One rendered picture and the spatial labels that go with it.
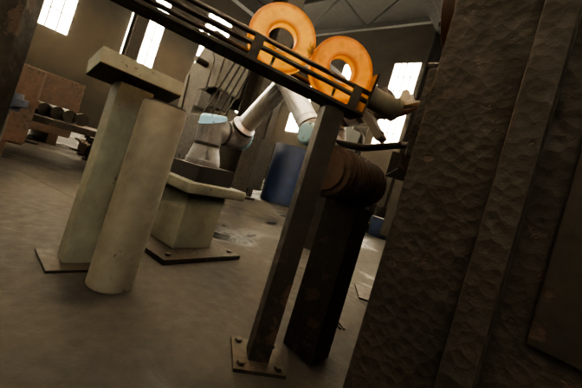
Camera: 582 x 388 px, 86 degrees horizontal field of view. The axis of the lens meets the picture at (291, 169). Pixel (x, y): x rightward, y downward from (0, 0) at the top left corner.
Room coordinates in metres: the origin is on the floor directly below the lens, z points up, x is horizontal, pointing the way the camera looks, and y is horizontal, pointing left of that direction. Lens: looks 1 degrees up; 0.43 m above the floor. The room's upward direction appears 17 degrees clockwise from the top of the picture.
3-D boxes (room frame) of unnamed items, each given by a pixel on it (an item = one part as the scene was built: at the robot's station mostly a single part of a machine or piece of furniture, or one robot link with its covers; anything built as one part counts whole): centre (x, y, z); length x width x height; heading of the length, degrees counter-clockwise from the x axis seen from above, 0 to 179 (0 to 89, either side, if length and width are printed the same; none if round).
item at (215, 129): (1.38, 0.39, 0.53); 0.13 x 0.12 x 0.14; 140
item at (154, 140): (0.87, 0.39, 0.26); 0.12 x 0.12 x 0.52
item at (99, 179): (0.94, 0.53, 0.31); 0.24 x 0.16 x 0.62; 138
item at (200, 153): (1.38, 0.39, 0.42); 0.15 x 0.15 x 0.10
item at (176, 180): (1.38, 0.38, 0.28); 0.32 x 0.32 x 0.04; 55
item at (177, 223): (1.38, 0.38, 0.13); 0.40 x 0.40 x 0.26; 55
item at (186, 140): (4.37, 1.08, 0.43); 1.23 x 0.93 x 0.87; 136
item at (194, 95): (6.31, 1.90, 1.42); 1.43 x 1.22 x 2.85; 53
